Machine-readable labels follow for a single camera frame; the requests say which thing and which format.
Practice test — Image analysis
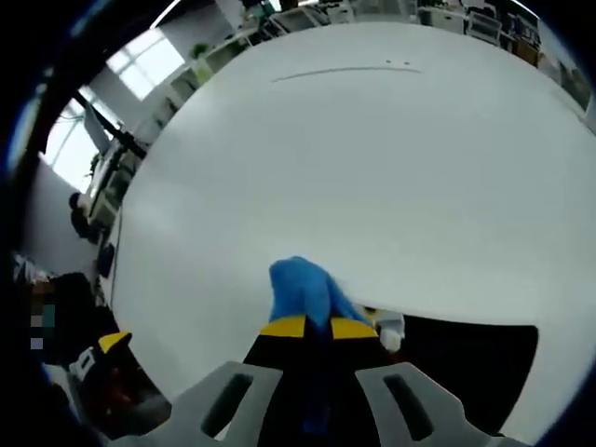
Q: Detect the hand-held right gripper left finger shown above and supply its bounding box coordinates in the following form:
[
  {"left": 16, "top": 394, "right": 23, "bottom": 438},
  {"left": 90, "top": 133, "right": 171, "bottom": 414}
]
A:
[{"left": 169, "top": 314, "right": 309, "bottom": 447}]

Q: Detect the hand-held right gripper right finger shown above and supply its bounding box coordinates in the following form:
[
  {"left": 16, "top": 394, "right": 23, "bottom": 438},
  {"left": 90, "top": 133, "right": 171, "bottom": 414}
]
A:
[{"left": 327, "top": 316, "right": 468, "bottom": 447}]

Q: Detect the blue cleaning cloth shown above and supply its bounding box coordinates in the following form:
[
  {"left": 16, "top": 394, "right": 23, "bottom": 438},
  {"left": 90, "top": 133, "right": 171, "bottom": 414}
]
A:
[{"left": 268, "top": 254, "right": 375, "bottom": 435}]

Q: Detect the person's dark torso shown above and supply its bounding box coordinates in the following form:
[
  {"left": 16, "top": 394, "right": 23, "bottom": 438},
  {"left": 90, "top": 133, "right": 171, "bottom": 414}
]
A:
[{"left": 44, "top": 271, "right": 120, "bottom": 365}]

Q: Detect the bright window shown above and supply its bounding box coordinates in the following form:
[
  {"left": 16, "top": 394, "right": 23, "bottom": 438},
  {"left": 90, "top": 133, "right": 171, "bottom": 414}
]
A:
[
  {"left": 105, "top": 33, "right": 186, "bottom": 100},
  {"left": 42, "top": 98, "right": 115, "bottom": 193}
]

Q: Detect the black tripod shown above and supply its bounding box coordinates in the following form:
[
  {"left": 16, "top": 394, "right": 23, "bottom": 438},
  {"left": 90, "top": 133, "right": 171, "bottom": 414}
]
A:
[{"left": 73, "top": 87, "right": 149, "bottom": 160}]

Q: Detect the white open shelf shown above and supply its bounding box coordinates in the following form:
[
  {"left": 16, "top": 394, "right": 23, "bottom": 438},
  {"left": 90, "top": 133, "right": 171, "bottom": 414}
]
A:
[{"left": 193, "top": 22, "right": 263, "bottom": 85}]

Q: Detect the black object on cable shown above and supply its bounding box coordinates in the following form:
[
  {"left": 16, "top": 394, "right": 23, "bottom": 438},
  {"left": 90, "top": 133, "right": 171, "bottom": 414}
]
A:
[{"left": 95, "top": 243, "right": 116, "bottom": 279}]

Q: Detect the black cable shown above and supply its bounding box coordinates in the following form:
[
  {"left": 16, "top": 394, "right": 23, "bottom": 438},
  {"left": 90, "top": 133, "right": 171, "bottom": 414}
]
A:
[{"left": 109, "top": 208, "right": 125, "bottom": 308}]

